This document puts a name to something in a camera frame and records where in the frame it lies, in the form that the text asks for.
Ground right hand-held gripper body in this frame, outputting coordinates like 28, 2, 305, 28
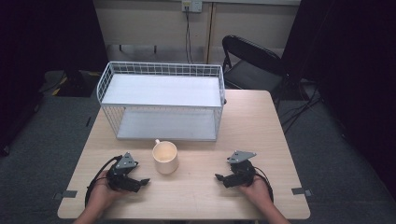
225, 150, 258, 188

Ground black wall socket cable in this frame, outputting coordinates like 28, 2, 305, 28
184, 8, 194, 64

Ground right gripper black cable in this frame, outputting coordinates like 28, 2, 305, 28
253, 166, 276, 203

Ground person's left hand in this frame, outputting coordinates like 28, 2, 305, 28
88, 170, 129, 213

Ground black folding chair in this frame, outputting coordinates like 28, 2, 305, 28
220, 35, 287, 95

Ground person's right hand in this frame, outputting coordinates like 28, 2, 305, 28
237, 175, 274, 209

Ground black stand base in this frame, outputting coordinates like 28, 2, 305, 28
55, 68, 101, 98

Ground white wall socket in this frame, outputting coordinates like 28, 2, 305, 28
181, 0, 204, 14

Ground black floor cables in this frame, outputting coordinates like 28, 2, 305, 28
278, 78, 324, 135

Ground white wire shelf rack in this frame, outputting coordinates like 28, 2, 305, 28
95, 61, 227, 143

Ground cream ceramic cup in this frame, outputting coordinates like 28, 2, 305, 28
151, 138, 180, 175

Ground black curtain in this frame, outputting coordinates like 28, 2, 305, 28
281, 0, 396, 200
0, 0, 109, 157

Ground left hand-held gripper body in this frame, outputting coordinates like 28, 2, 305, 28
106, 151, 142, 193

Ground grey tape strip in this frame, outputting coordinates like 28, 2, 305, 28
290, 187, 314, 198
52, 189, 78, 201

